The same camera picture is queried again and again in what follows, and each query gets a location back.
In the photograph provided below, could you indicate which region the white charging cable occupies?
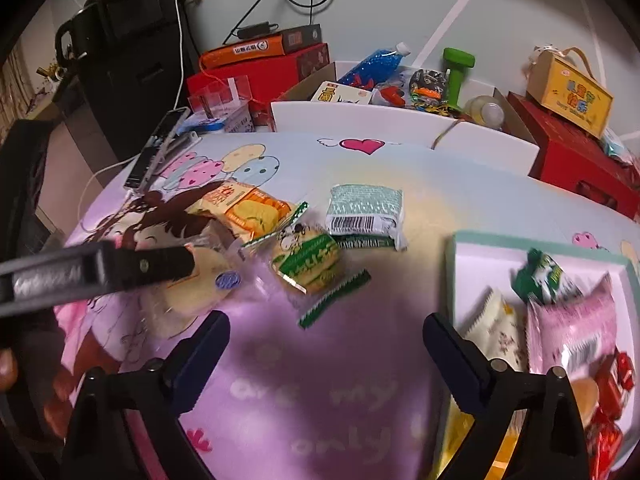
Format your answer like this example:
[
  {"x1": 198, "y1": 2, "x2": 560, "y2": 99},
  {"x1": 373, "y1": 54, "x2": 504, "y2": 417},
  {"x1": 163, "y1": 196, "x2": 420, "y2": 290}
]
[{"x1": 75, "y1": 154, "x2": 151, "y2": 232}]

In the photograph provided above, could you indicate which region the black smartphone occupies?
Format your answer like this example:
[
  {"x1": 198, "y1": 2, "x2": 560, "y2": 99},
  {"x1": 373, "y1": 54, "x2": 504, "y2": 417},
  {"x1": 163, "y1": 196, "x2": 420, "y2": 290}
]
[{"x1": 125, "y1": 106, "x2": 191, "y2": 191}]

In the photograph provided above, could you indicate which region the white tray with teal rim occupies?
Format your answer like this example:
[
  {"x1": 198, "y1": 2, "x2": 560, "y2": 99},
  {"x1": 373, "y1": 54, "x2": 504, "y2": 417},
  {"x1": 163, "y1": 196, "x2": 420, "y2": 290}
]
[{"x1": 432, "y1": 230, "x2": 640, "y2": 480}]

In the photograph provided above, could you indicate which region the colourful patterned ball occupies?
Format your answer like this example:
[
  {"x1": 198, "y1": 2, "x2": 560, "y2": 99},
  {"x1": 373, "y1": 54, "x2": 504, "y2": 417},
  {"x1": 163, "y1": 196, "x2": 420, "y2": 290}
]
[{"x1": 407, "y1": 67, "x2": 451, "y2": 109}]

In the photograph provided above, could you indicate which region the yellow white small carton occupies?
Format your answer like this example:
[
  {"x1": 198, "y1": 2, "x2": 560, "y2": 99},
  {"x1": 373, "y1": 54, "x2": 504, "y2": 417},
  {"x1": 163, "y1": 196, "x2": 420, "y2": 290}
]
[{"x1": 310, "y1": 80, "x2": 376, "y2": 106}]

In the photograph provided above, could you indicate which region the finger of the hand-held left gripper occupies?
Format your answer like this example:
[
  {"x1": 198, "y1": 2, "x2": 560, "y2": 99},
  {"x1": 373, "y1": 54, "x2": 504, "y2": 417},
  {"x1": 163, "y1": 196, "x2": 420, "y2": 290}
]
[{"x1": 99, "y1": 244, "x2": 197, "y2": 293}]

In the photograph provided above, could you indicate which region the red flat gift box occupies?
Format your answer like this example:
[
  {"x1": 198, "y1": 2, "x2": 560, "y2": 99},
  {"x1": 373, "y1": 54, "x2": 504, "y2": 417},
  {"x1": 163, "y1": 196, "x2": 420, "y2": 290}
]
[{"x1": 187, "y1": 42, "x2": 331, "y2": 127}]

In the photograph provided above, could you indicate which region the pale green barcode packet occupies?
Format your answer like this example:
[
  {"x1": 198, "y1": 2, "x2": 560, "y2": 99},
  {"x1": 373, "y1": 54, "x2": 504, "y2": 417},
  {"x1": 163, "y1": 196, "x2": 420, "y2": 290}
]
[{"x1": 325, "y1": 184, "x2": 408, "y2": 252}]

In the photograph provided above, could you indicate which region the small red candy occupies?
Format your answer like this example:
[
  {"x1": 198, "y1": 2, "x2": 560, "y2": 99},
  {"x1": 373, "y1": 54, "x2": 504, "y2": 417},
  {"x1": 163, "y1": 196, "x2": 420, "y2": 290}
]
[{"x1": 595, "y1": 352, "x2": 636, "y2": 421}]

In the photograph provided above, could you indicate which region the green round cracker packet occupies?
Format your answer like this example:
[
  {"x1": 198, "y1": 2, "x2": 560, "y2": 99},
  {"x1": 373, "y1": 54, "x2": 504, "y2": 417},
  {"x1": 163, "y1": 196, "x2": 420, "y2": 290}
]
[{"x1": 242, "y1": 202, "x2": 373, "y2": 331}]

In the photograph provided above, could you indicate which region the large red box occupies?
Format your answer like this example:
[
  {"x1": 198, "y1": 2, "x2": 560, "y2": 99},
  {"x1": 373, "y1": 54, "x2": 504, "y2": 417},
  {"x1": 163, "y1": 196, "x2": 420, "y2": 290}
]
[{"x1": 507, "y1": 91, "x2": 640, "y2": 222}]

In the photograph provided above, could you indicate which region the blue plastic bottle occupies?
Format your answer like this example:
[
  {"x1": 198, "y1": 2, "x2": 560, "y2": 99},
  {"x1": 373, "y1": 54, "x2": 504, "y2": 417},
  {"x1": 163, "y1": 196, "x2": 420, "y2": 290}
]
[{"x1": 337, "y1": 41, "x2": 413, "y2": 86}]

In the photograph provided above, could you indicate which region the clear bread bun packet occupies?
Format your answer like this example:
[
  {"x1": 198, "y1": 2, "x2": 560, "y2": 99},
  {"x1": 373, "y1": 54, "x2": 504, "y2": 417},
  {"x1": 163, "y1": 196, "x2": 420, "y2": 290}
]
[{"x1": 135, "y1": 220, "x2": 257, "y2": 341}]

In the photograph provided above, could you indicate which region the green white snack packet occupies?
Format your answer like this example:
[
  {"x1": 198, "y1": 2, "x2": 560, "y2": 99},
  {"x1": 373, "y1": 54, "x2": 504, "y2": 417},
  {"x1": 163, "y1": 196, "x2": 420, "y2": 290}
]
[{"x1": 511, "y1": 249, "x2": 583, "y2": 306}]

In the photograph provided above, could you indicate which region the orange flat box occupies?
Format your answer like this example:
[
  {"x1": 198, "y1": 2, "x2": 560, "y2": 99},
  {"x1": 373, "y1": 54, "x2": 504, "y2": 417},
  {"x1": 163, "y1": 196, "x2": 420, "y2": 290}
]
[{"x1": 200, "y1": 24, "x2": 323, "y2": 69}]

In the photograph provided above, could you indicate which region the yellow gift box with handle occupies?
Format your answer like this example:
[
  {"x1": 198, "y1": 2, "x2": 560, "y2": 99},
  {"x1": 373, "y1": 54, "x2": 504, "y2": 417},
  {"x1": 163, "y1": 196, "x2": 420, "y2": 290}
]
[{"x1": 525, "y1": 46, "x2": 615, "y2": 139}]

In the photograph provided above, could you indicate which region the clear acrylic box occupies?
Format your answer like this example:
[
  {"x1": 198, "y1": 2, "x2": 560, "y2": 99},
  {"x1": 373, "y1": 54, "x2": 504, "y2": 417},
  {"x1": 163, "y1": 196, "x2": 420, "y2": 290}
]
[{"x1": 189, "y1": 76, "x2": 251, "y2": 116}]

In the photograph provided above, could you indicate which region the yellow clear snack packet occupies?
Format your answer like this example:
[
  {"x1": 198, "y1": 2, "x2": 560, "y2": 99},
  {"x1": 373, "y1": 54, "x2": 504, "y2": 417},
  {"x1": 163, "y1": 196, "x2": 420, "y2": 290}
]
[{"x1": 432, "y1": 400, "x2": 531, "y2": 480}]

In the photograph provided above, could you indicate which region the blue white small box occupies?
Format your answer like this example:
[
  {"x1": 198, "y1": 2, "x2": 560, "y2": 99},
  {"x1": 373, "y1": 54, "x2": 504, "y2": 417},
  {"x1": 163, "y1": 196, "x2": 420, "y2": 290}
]
[{"x1": 190, "y1": 102, "x2": 253, "y2": 134}]

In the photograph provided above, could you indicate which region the pink cartoon printed blanket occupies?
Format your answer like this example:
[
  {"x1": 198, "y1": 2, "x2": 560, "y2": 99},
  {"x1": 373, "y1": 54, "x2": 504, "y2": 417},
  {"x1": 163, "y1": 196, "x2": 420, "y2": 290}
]
[{"x1": 0, "y1": 132, "x2": 640, "y2": 480}]

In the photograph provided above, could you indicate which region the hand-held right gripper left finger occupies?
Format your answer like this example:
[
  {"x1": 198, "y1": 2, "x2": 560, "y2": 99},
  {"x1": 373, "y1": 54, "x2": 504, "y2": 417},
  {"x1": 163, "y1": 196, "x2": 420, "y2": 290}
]
[{"x1": 62, "y1": 310, "x2": 232, "y2": 480}]

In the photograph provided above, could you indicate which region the cream pastry packet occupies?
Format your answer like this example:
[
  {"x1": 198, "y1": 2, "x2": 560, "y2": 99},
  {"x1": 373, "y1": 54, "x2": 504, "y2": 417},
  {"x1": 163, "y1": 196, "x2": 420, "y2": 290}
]
[{"x1": 462, "y1": 287, "x2": 528, "y2": 368}]

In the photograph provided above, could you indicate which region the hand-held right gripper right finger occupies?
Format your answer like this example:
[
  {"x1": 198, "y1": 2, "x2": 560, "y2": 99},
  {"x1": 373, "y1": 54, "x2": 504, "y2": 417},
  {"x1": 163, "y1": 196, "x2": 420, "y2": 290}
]
[{"x1": 422, "y1": 312, "x2": 591, "y2": 480}]

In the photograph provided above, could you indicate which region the pink snack packet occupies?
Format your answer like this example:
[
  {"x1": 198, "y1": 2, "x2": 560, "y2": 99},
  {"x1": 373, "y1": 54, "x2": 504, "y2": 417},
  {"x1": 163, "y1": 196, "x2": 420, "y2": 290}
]
[{"x1": 525, "y1": 272, "x2": 621, "y2": 386}]

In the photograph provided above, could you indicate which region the cardboard box with white flaps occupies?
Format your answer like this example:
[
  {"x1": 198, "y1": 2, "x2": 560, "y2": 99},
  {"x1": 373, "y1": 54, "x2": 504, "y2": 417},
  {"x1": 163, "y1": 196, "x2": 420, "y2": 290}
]
[{"x1": 270, "y1": 60, "x2": 541, "y2": 177}]

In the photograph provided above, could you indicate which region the black kettle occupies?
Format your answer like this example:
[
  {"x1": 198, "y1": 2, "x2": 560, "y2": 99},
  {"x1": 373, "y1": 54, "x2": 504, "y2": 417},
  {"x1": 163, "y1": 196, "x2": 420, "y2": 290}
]
[{"x1": 54, "y1": 0, "x2": 133, "y2": 63}]

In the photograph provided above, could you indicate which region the person's left hand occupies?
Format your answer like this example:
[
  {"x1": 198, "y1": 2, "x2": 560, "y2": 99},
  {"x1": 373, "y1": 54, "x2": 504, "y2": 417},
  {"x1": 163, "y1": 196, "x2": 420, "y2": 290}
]
[{"x1": 0, "y1": 349, "x2": 19, "y2": 392}]

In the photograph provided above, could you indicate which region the black cabinet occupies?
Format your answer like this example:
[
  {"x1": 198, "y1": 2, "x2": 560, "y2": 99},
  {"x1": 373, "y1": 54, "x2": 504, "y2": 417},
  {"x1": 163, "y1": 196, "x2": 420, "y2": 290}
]
[{"x1": 65, "y1": 0, "x2": 197, "y2": 147}]

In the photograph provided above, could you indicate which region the flower arrangement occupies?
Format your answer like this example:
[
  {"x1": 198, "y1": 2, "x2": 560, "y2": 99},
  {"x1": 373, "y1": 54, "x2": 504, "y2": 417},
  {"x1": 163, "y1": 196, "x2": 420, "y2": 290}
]
[{"x1": 36, "y1": 59, "x2": 67, "y2": 82}]

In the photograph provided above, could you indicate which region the green dumbbell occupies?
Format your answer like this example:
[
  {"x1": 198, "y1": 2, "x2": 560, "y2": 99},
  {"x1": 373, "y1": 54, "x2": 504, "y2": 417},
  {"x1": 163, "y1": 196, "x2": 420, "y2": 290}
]
[{"x1": 442, "y1": 47, "x2": 482, "y2": 108}]

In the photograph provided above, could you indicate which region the orange biscuit packet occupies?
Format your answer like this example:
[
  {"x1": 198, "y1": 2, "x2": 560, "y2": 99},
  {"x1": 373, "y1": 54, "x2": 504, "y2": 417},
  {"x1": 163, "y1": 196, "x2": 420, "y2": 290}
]
[{"x1": 187, "y1": 180, "x2": 296, "y2": 243}]

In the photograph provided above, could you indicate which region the white round bulb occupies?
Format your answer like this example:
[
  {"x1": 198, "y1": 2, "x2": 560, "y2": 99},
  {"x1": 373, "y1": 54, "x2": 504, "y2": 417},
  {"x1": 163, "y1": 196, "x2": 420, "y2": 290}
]
[{"x1": 465, "y1": 95, "x2": 506, "y2": 128}]

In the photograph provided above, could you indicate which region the black power adapter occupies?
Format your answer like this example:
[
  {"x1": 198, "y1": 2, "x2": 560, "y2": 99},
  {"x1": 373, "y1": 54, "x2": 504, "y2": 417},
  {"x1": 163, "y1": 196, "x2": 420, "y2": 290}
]
[{"x1": 237, "y1": 21, "x2": 279, "y2": 40}]

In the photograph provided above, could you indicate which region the red toy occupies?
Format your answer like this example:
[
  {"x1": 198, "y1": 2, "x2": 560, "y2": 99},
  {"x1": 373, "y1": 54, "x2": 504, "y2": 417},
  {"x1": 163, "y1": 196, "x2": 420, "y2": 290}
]
[{"x1": 377, "y1": 85, "x2": 407, "y2": 108}]

